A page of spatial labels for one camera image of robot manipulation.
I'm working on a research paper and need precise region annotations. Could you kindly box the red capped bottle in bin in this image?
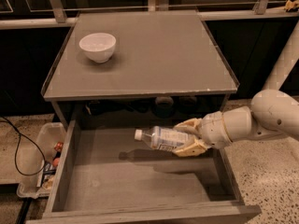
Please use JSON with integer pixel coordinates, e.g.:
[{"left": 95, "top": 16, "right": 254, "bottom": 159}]
[{"left": 54, "top": 142, "right": 64, "bottom": 152}]

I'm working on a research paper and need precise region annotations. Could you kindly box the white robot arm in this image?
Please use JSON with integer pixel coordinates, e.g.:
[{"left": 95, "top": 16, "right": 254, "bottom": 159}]
[{"left": 175, "top": 18, "right": 299, "bottom": 157}]

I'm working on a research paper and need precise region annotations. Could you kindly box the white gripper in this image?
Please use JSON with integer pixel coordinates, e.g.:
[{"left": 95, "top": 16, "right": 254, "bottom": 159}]
[{"left": 173, "top": 111, "right": 232, "bottom": 157}]

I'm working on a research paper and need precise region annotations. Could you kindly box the clear plastic bottle blue label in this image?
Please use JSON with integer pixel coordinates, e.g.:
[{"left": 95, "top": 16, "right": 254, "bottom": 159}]
[{"left": 135, "top": 126, "right": 192, "bottom": 152}]

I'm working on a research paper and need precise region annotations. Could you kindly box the dark tape roll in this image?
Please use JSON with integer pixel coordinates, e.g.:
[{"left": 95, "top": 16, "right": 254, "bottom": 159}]
[
  {"left": 151, "top": 96, "right": 175, "bottom": 119},
  {"left": 178, "top": 96, "right": 197, "bottom": 114}
]

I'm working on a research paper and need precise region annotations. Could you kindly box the metal railing frame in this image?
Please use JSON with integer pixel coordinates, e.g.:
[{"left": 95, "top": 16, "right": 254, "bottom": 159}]
[{"left": 0, "top": 0, "right": 298, "bottom": 29}]

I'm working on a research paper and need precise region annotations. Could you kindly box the white ceramic bowl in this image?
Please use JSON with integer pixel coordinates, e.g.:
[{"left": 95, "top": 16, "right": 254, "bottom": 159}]
[{"left": 79, "top": 33, "right": 116, "bottom": 63}]

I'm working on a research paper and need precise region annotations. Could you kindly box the open grey top drawer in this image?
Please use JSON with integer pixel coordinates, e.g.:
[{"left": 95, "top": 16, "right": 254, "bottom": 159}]
[{"left": 26, "top": 119, "right": 261, "bottom": 224}]

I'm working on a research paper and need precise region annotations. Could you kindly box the grey wooden cabinet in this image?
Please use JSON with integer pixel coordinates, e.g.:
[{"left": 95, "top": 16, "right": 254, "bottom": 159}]
[{"left": 42, "top": 10, "right": 238, "bottom": 124}]

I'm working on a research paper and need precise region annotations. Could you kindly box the clear plastic storage bin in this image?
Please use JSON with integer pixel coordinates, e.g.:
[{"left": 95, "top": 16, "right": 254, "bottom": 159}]
[{"left": 17, "top": 122, "right": 66, "bottom": 199}]

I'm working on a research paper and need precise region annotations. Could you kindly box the black cable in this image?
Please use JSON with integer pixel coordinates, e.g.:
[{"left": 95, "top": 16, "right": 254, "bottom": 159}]
[{"left": 0, "top": 115, "right": 48, "bottom": 176}]

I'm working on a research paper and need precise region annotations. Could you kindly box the small box in bin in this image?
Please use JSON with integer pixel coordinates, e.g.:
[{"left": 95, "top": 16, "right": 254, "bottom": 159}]
[{"left": 36, "top": 161, "right": 56, "bottom": 188}]

